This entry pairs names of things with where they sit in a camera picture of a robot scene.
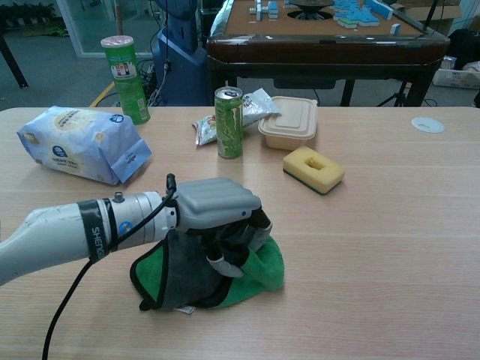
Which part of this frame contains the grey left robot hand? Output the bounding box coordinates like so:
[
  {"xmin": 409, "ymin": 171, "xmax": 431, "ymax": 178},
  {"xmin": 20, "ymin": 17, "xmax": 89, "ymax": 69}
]
[{"xmin": 164, "ymin": 178, "xmax": 273, "ymax": 278}]

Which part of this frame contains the black and green cloth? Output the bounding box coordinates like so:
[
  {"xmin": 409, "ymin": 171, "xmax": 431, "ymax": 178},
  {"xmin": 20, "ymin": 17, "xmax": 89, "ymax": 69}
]
[{"xmin": 130, "ymin": 224, "xmax": 285, "ymax": 314}]

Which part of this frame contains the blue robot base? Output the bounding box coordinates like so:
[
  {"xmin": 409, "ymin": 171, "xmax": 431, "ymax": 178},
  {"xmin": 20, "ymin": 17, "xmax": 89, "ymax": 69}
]
[{"xmin": 151, "ymin": 0, "xmax": 212, "ymax": 107}]

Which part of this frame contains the green drink can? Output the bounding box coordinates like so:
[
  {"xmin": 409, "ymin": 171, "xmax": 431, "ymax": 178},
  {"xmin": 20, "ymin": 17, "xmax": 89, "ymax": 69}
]
[{"xmin": 214, "ymin": 86, "xmax": 245, "ymax": 160}]

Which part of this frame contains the yellow sponge with hole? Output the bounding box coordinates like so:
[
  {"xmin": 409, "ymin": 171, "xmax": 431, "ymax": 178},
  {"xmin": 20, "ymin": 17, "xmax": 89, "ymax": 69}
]
[{"xmin": 282, "ymin": 145, "xmax": 347, "ymax": 197}]

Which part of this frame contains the silver snack packet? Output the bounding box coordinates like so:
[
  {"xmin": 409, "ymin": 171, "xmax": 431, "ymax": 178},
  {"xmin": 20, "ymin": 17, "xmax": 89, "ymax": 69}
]
[{"xmin": 192, "ymin": 88, "xmax": 282, "ymax": 149}]

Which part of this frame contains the beige lidded lunch box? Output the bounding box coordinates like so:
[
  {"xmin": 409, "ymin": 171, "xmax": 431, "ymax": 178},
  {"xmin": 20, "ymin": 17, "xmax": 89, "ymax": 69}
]
[{"xmin": 257, "ymin": 95, "xmax": 319, "ymax": 152}]

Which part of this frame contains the green chips tube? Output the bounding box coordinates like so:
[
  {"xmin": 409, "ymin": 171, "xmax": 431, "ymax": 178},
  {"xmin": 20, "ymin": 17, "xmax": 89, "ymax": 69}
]
[{"xmin": 100, "ymin": 34, "xmax": 152, "ymax": 126}]

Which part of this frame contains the blue white paper bag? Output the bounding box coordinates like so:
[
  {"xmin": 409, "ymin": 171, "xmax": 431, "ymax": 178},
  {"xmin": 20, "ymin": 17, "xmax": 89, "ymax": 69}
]
[{"xmin": 16, "ymin": 105, "xmax": 154, "ymax": 186}]

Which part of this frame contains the dark wooden mahjong table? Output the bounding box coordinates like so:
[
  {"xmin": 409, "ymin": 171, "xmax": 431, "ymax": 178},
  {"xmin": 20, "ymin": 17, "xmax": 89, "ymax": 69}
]
[{"xmin": 205, "ymin": 0, "xmax": 451, "ymax": 108}]

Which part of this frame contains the pale blue draped cover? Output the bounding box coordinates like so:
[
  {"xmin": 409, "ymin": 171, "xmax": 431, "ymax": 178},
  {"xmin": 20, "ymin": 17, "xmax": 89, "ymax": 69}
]
[{"xmin": 209, "ymin": 0, "xmax": 236, "ymax": 37}]

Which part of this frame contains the blue white mahjong tile cluster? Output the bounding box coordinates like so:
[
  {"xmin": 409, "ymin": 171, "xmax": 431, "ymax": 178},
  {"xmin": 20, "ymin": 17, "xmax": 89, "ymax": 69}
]
[{"xmin": 249, "ymin": 0, "xmax": 281, "ymax": 20}]

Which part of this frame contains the black tripod stand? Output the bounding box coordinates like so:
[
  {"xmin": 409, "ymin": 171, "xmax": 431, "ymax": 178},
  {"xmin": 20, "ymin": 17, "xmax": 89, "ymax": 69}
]
[{"xmin": 376, "ymin": 80, "xmax": 413, "ymax": 108}]

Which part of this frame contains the wooden pole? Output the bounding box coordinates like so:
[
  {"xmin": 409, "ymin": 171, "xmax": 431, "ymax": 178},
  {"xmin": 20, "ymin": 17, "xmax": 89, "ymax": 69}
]
[{"xmin": 115, "ymin": 0, "xmax": 125, "ymax": 37}]

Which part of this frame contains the black round dice console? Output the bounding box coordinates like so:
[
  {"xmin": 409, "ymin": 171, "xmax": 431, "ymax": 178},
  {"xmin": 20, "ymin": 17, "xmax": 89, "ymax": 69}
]
[{"xmin": 286, "ymin": 0, "xmax": 336, "ymax": 20}]

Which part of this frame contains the blue white mahjong tile heap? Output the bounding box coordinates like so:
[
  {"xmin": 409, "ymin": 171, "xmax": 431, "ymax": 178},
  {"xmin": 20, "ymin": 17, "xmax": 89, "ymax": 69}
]
[{"xmin": 332, "ymin": 0, "xmax": 394, "ymax": 30}]

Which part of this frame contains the black slanted table leg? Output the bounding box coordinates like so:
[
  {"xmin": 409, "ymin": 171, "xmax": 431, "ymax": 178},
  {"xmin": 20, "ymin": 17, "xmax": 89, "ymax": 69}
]
[{"xmin": 0, "ymin": 33, "xmax": 29, "ymax": 89}]

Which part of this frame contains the white cardboard box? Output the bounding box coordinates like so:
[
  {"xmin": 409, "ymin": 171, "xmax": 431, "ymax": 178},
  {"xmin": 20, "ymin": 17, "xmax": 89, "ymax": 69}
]
[{"xmin": 433, "ymin": 67, "xmax": 480, "ymax": 89}]

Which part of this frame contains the brown cardboard box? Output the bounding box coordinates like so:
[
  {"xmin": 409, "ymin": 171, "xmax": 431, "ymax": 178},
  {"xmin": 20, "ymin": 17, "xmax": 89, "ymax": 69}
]
[{"xmin": 397, "ymin": 2, "xmax": 462, "ymax": 22}]

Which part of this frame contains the black bag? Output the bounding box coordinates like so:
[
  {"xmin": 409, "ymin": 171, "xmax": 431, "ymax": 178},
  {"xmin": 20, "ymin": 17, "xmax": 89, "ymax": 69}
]
[{"xmin": 448, "ymin": 28, "xmax": 480, "ymax": 71}]

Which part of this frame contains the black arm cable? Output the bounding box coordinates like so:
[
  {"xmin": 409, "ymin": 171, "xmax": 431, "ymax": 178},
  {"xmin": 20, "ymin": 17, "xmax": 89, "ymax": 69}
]
[{"xmin": 40, "ymin": 172, "xmax": 178, "ymax": 360}]

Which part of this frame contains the grey round cable grommet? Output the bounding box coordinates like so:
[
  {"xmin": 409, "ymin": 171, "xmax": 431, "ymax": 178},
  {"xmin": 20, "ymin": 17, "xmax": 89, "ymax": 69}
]
[{"xmin": 410, "ymin": 116, "xmax": 446, "ymax": 134}]

